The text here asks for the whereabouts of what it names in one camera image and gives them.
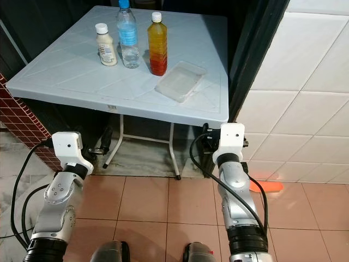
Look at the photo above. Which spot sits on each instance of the cream sauce bottle white cap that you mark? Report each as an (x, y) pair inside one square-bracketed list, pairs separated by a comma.
[(107, 51)]

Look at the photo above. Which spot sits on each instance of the white plastic table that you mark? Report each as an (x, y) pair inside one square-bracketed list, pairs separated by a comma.
[(65, 71)]

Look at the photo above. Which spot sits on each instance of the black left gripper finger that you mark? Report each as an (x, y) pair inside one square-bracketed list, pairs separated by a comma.
[(107, 141)]

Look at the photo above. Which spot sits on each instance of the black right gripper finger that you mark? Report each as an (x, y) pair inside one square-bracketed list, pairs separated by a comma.
[(205, 132)]

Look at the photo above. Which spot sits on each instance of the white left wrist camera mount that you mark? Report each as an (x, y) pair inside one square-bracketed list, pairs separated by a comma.
[(68, 150)]

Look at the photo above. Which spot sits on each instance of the grey left robot leg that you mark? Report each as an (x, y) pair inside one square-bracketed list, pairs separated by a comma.
[(109, 252)]

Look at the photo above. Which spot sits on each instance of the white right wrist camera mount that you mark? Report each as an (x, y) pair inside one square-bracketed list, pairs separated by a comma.
[(232, 139)]

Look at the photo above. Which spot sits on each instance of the orange liquid bottle white cap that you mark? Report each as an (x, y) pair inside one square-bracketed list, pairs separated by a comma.
[(157, 49)]

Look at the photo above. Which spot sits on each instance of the clear water bottle blue label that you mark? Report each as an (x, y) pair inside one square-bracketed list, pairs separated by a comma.
[(128, 37)]

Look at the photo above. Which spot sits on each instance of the dark door frame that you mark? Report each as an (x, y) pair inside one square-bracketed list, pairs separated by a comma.
[(256, 49)]

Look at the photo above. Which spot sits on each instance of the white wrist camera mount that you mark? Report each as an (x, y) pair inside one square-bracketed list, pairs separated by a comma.
[(68, 150), (232, 139)]

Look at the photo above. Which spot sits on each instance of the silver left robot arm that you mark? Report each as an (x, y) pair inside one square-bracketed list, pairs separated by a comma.
[(57, 207)]

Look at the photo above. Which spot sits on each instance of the grey right robot leg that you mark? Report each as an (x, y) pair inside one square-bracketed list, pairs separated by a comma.
[(202, 254)]

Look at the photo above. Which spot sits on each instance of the grey robot leg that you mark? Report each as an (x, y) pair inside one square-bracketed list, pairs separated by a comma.
[(109, 252), (202, 254)]

